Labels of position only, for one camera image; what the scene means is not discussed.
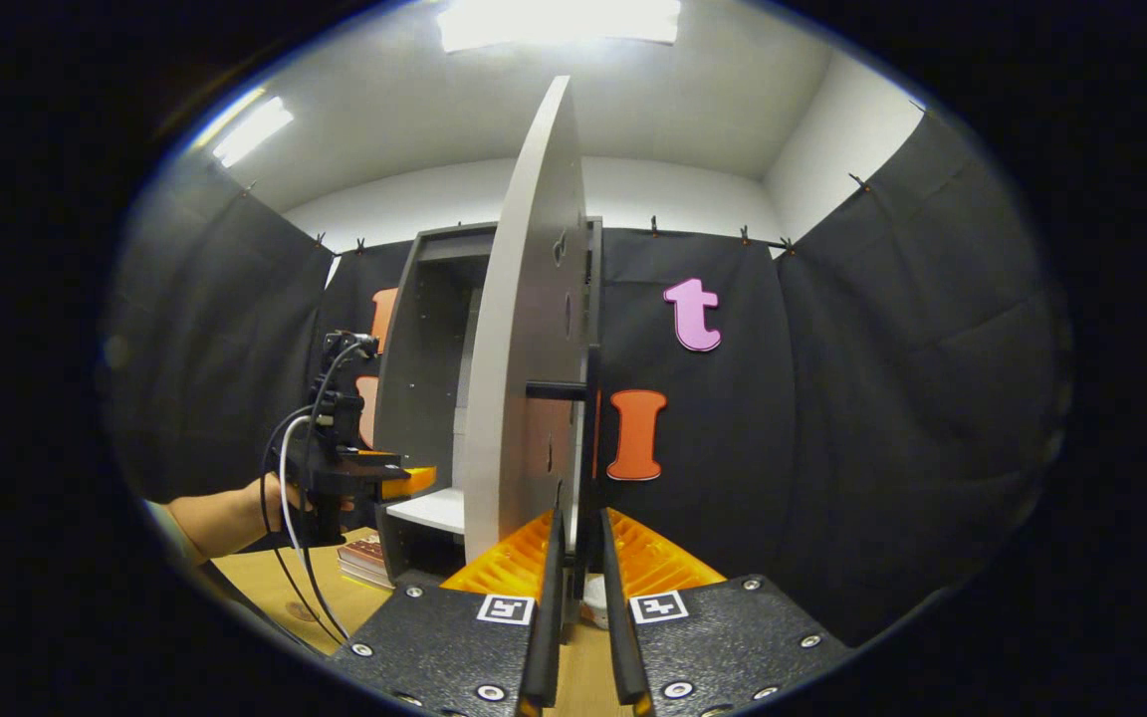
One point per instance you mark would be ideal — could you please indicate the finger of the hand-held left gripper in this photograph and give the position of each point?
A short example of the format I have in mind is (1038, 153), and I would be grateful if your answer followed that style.
(409, 482)

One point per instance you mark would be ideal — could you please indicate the beige cabinet door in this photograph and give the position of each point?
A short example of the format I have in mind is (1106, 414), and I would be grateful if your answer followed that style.
(524, 299)

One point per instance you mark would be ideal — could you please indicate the black backdrop cloth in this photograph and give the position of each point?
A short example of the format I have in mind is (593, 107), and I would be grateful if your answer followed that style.
(882, 398)

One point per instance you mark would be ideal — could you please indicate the row of black cloth clips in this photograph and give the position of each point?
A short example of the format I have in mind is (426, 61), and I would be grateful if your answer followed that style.
(652, 227)

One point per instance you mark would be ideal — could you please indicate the grey cabinet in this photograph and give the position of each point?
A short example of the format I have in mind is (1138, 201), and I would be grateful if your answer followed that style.
(424, 398)

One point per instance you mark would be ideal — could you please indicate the brown cover book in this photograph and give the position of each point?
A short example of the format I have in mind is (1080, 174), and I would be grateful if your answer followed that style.
(366, 550)

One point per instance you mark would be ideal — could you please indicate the white cabinet shelf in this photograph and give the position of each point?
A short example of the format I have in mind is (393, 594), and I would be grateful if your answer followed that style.
(429, 510)

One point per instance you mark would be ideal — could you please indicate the ceiling fluorescent light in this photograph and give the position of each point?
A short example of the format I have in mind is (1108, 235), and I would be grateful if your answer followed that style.
(559, 22)
(253, 131)

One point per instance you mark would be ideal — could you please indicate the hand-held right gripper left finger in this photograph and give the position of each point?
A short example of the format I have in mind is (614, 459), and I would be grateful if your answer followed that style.
(546, 647)

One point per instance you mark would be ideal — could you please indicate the white cover book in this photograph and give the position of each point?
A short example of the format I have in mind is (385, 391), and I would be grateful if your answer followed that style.
(364, 573)

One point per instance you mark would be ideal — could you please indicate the white round container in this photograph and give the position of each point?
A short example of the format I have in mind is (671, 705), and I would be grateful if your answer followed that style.
(595, 602)

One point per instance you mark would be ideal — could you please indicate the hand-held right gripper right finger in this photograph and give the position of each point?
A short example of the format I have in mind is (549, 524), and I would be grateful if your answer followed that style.
(623, 652)

